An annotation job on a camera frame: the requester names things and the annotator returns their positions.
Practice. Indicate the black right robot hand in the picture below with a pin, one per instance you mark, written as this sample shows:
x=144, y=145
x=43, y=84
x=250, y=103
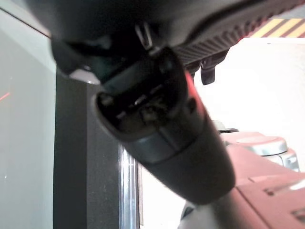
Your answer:
x=181, y=148

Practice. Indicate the yellow black hazard tape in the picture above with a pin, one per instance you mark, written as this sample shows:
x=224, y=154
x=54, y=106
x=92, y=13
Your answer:
x=278, y=27

